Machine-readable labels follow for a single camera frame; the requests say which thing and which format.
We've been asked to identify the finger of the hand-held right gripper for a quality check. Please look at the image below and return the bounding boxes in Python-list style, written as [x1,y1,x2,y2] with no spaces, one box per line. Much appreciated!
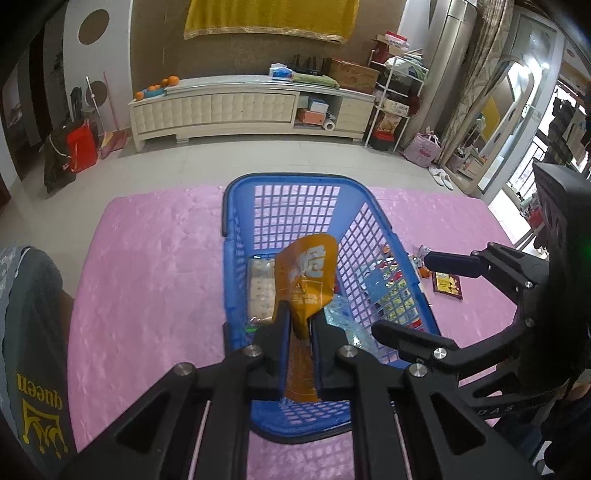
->
[372,318,532,378]
[424,242,550,305]

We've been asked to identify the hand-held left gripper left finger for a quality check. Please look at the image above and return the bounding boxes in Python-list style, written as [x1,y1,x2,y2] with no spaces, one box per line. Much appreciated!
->
[60,300,293,480]

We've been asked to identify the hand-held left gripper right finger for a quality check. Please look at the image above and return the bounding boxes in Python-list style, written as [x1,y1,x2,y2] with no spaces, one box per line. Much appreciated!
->
[310,311,541,480]

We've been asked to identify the small dark purple snack packet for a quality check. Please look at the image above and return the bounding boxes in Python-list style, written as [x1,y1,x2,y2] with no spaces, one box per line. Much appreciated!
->
[433,271,465,302]

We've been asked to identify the large red snack packet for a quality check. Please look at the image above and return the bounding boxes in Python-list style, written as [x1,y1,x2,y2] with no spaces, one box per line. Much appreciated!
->
[362,256,428,333]

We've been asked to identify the light blue cartoon snack packet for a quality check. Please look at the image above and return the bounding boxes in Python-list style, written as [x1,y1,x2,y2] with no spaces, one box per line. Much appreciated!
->
[323,295,384,361]

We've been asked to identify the clear cracker packet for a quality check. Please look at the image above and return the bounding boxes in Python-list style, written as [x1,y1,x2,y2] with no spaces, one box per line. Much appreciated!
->
[246,257,280,326]

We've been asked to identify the orange snack pouch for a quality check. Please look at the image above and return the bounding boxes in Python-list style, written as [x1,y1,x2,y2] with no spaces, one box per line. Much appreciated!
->
[269,233,340,403]

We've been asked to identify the blue plastic basket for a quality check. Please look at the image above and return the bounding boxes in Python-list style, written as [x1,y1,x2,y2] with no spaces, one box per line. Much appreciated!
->
[221,173,441,444]

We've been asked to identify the pink tote bag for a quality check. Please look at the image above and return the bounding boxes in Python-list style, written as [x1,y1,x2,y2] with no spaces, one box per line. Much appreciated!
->
[403,129,441,167]

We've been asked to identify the red and black box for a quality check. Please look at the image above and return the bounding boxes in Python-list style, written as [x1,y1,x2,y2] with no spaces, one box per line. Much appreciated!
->
[370,131,398,152]

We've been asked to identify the pink quilted mat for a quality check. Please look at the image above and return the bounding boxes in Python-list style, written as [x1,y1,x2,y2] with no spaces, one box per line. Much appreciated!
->
[67,185,555,480]

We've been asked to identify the person's dark trousers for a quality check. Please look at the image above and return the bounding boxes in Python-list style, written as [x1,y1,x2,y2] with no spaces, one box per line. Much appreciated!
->
[494,378,591,476]

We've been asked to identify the arched floor mirror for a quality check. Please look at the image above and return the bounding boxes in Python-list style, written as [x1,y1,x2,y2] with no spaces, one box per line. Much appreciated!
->
[464,55,539,195]

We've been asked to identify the white shelf rack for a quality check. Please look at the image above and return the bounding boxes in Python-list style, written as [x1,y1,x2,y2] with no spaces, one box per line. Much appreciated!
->
[364,32,428,153]

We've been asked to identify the beige patterned curtain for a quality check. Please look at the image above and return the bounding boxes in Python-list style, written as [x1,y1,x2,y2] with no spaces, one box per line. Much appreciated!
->
[436,0,515,169]

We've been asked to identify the silver tower air conditioner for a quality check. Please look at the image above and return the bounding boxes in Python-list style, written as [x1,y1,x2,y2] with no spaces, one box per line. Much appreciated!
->
[413,0,476,139]

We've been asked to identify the cardboard box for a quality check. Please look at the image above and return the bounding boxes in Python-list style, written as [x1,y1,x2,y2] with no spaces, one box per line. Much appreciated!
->
[327,58,380,90]

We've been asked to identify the green folded cloth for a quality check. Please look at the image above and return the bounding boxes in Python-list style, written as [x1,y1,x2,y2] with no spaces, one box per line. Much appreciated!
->
[290,72,339,88]

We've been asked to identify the person's grey shirt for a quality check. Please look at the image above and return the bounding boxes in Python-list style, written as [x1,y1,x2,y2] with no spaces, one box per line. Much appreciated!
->
[0,247,77,476]

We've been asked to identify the black router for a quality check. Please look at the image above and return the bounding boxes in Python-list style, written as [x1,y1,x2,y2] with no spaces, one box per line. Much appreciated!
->
[292,54,324,75]

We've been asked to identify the cream tv cabinet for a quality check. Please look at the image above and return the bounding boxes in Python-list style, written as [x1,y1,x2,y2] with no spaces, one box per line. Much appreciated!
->
[128,74,376,152]

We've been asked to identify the pink broom and dustpan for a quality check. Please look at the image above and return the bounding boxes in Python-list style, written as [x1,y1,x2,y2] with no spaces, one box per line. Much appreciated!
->
[99,71,132,160]

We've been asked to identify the red bag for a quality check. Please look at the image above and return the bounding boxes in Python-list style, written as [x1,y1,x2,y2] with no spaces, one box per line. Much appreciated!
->
[67,119,100,175]

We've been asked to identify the black bag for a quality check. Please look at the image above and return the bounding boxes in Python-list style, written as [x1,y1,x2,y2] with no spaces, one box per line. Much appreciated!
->
[44,122,79,195]

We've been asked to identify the white pole mop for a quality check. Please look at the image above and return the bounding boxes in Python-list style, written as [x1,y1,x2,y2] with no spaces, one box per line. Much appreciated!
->
[84,76,102,148]

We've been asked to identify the yellow cloth cover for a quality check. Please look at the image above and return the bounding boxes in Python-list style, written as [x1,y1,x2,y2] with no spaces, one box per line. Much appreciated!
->
[183,0,360,45]

